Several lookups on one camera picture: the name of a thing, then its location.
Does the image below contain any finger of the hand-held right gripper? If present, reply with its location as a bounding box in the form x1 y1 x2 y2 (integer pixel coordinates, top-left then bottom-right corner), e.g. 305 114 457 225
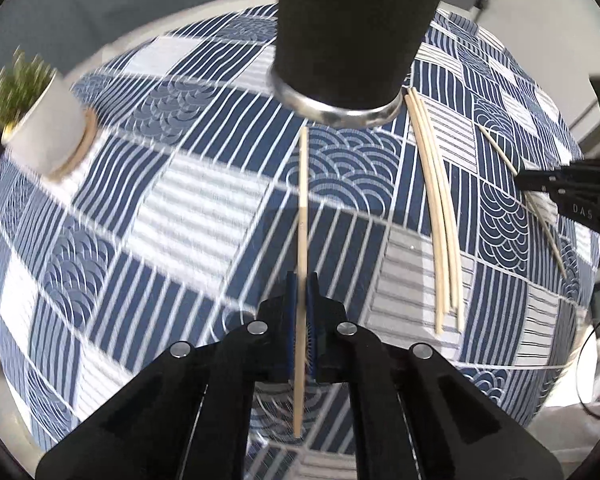
515 159 600 185
526 183 600 201

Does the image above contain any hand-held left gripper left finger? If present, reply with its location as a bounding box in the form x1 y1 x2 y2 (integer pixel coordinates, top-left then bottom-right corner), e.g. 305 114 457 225
35 272 298 480

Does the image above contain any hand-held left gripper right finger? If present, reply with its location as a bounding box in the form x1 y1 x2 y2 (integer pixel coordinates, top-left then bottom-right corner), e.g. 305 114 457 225
305 272 563 480

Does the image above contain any light bamboo chopstick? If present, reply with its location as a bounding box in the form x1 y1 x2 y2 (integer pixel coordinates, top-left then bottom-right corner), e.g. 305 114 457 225
292 127 311 438
413 88 465 332
405 92 443 336
476 124 568 280
409 90 453 315

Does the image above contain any black cylindrical utensil holder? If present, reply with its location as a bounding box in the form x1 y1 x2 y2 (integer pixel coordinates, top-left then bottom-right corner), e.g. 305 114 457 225
267 0 458 131

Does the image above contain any blue white patterned tablecloth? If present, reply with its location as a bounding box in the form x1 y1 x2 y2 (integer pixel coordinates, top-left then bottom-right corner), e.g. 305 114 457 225
0 2 600 480

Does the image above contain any round wooden coaster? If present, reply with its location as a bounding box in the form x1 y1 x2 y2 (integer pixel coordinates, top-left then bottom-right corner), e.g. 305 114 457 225
45 110 99 184

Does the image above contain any small plant in white pot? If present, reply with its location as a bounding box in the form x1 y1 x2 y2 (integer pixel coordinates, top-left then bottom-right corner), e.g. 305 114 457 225
0 50 88 172

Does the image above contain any grey backdrop cloth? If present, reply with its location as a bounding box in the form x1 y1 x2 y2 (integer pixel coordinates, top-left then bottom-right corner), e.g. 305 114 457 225
0 0 281 93

